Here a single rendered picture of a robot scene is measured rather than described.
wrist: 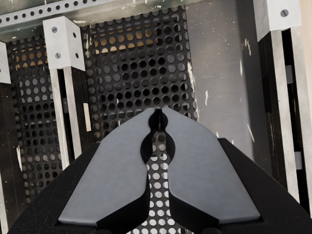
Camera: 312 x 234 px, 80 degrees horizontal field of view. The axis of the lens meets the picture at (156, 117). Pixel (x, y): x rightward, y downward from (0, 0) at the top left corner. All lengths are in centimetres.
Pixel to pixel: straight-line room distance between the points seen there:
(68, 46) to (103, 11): 12
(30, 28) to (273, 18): 60
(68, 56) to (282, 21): 49
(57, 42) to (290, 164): 61
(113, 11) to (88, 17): 7
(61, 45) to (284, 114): 54
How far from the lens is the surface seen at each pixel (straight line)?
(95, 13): 57
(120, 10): 56
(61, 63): 55
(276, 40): 49
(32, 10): 66
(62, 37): 56
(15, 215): 74
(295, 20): 52
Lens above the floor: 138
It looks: 31 degrees down
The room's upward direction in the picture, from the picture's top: 179 degrees clockwise
